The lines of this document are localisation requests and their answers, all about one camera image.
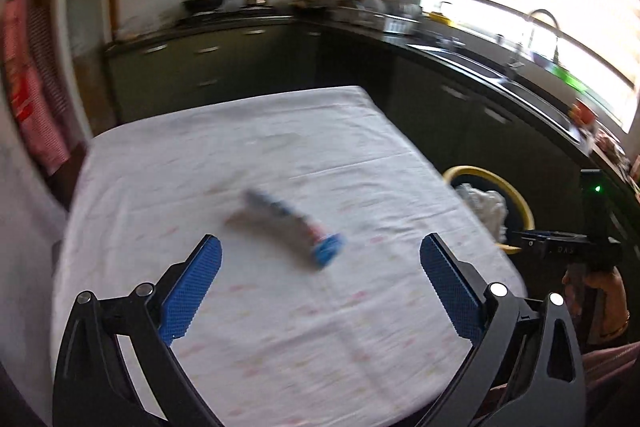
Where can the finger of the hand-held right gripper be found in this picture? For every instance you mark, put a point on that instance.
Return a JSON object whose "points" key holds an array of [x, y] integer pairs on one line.
{"points": [[522, 241]]}

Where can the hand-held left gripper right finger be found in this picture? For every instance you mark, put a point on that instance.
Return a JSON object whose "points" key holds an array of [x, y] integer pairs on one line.
{"points": [[450, 287]]}

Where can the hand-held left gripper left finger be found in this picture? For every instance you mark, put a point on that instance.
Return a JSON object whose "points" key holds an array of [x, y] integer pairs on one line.
{"points": [[192, 287]]}

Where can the yellow-rimmed black waste bin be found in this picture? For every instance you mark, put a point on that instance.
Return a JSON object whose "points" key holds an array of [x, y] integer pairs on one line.
{"points": [[472, 169]]}

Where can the white tube with blue cap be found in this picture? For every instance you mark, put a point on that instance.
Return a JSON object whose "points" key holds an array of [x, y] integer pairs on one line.
{"points": [[290, 217]]}

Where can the person's right hand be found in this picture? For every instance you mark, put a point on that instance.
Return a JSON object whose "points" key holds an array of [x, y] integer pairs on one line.
{"points": [[612, 302]]}

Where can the crumpled white plastic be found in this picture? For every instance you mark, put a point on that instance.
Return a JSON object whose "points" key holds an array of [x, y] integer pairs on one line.
{"points": [[482, 207]]}

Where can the person's pink grey clothing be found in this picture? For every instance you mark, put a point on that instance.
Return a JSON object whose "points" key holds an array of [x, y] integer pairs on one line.
{"points": [[610, 367]]}

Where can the red orange container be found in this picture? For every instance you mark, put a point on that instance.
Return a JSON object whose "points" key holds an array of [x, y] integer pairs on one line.
{"points": [[584, 112]]}

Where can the white patterned tablecloth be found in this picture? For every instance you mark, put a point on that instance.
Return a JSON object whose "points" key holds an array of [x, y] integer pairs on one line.
{"points": [[250, 147]]}

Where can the green item on windowsill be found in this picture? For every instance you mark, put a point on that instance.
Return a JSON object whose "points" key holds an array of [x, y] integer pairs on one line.
{"points": [[567, 77]]}

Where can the steel kitchen sink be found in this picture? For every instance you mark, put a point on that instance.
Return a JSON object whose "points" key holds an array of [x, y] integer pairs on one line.
{"points": [[470, 67]]}

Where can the dark kitchen base cabinets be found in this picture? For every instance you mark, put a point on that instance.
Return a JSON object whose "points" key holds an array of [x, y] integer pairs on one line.
{"points": [[200, 72]]}

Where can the curved metal faucet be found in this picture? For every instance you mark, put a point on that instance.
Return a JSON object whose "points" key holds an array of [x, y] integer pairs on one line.
{"points": [[542, 13]]}

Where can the small yellow container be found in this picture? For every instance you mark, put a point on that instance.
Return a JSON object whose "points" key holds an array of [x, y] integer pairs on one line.
{"points": [[440, 18]]}

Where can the red checked cloth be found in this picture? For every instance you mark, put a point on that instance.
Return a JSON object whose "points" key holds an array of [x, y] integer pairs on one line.
{"points": [[35, 107]]}

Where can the dish rack with dishes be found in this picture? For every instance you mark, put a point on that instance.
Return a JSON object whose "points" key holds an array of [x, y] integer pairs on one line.
{"points": [[375, 19]]}

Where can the black wok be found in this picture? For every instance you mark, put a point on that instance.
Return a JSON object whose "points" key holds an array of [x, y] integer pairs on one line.
{"points": [[202, 2]]}

